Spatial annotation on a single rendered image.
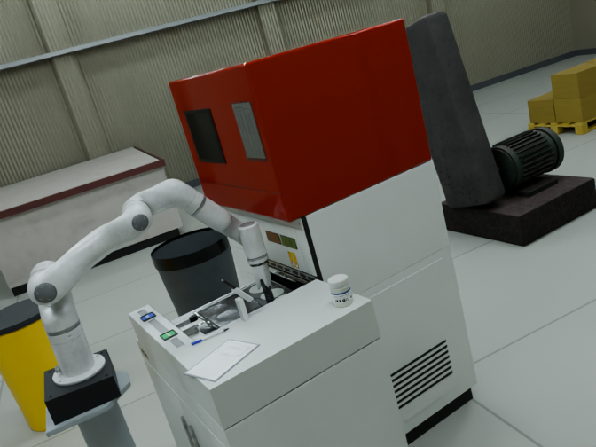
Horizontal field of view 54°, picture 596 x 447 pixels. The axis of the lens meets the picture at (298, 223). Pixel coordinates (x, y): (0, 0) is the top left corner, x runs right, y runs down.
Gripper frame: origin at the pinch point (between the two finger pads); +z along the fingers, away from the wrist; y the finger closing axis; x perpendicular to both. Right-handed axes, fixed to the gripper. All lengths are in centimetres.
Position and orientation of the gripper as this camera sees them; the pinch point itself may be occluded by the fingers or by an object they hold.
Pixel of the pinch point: (269, 295)
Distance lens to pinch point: 239.0
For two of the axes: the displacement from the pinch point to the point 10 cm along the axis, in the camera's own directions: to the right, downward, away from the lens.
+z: 2.6, 9.2, 2.9
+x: 9.6, -2.3, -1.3
